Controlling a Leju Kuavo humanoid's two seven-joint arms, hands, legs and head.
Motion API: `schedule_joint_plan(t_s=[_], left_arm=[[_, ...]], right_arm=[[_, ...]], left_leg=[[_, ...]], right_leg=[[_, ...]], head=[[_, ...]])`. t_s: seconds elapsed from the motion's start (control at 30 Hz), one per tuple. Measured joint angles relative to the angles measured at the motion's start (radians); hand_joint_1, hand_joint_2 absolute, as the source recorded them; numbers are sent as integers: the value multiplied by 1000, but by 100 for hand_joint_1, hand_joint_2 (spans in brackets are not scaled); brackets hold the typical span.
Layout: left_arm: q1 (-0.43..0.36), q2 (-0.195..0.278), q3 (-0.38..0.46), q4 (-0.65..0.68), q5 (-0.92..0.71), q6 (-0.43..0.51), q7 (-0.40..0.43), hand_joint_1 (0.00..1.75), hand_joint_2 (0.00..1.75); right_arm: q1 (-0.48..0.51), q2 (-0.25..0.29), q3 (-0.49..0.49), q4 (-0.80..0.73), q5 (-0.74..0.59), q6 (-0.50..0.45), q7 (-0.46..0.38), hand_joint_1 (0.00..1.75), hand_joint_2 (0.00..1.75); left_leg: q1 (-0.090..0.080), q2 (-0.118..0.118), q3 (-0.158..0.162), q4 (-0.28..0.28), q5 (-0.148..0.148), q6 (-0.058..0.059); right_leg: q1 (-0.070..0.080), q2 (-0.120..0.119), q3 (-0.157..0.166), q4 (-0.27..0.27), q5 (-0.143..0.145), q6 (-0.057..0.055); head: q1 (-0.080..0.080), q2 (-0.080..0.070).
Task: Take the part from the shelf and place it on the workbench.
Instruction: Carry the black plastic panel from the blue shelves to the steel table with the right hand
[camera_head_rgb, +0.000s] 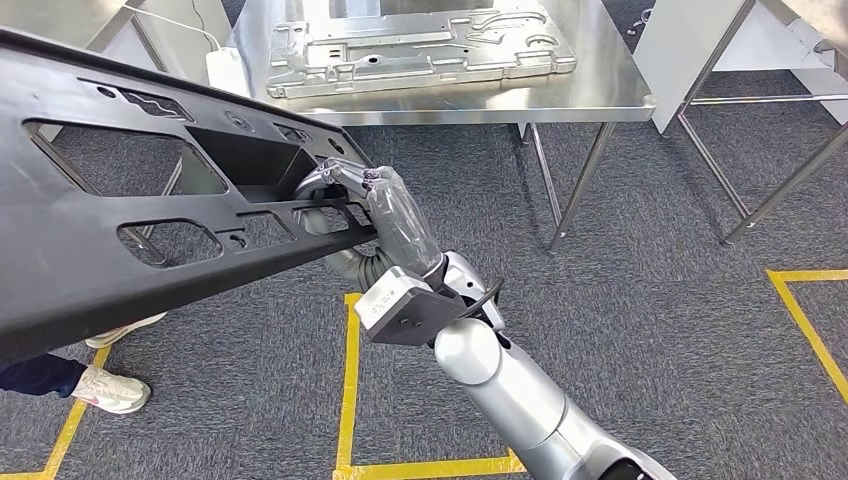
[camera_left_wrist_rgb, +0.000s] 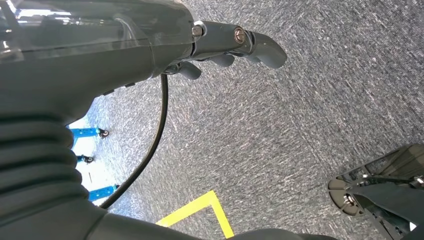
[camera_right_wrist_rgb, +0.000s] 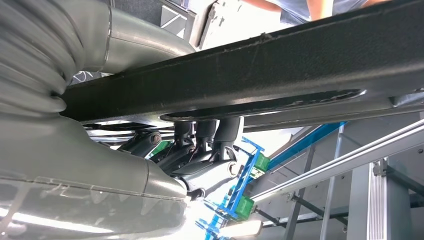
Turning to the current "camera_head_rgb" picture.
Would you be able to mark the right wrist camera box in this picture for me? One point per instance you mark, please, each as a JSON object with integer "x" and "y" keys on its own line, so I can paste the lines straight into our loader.
{"x": 391, "y": 298}

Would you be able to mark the person's right leg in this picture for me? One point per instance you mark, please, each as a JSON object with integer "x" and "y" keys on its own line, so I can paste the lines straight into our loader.
{"x": 40, "y": 376}

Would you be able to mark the person's right shoe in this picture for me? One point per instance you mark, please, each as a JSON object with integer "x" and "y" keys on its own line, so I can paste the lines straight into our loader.
{"x": 112, "y": 391}

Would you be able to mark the stainless steel workbench table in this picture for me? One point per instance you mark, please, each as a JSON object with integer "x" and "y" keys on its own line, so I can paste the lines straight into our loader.
{"x": 596, "y": 86}

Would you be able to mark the stamped sheet metal plate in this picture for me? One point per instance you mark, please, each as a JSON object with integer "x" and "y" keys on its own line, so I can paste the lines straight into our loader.
{"x": 397, "y": 66}

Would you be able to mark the white divider board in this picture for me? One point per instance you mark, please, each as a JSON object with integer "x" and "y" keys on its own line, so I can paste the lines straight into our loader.
{"x": 166, "y": 33}
{"x": 682, "y": 53}

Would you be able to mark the large white power strip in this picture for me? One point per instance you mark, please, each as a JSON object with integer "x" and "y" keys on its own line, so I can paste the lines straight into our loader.
{"x": 228, "y": 73}

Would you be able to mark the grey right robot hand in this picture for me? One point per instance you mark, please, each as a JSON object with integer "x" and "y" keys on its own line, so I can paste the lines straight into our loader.
{"x": 401, "y": 225}

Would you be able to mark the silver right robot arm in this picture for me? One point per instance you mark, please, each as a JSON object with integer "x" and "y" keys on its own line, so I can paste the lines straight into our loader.
{"x": 517, "y": 397}

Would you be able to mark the black plastic panel part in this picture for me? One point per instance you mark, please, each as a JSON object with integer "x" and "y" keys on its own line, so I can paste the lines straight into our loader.
{"x": 66, "y": 278}

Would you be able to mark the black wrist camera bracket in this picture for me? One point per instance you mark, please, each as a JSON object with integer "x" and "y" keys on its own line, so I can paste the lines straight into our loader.
{"x": 417, "y": 324}

